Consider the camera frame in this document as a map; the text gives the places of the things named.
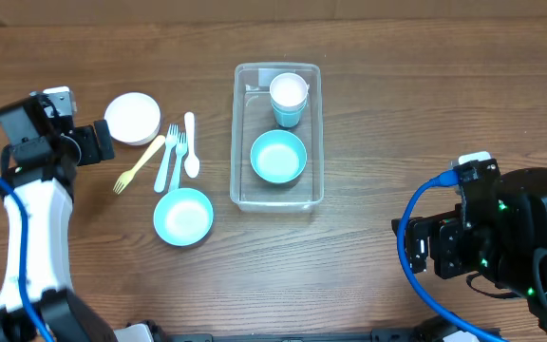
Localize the yellow plastic fork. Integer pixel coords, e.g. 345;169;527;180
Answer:
113;135;165;195

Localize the white plastic bowl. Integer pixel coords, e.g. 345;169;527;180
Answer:
104;92;161;145

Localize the light blue fork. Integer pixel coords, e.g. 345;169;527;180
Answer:
168;132;188;192
154;124;179;193

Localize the white plastic spoon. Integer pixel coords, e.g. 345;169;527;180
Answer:
184;112;200;179

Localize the blue plastic bowl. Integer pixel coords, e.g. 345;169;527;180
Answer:
153;188;214;247

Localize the green plastic bowl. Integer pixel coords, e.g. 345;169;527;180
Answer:
250;129;308;184

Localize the clear plastic storage container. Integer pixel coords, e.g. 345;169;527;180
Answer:
230;62;325;213

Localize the blue plastic cup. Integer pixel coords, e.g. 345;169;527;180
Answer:
273;104;307;128

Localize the pink plastic cup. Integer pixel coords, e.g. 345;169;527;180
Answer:
270;72;310;111

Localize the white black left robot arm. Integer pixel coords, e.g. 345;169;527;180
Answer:
0;86;116;342

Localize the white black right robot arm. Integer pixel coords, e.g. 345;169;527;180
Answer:
391;159;547;341

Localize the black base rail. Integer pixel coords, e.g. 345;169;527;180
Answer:
116;320;498;342

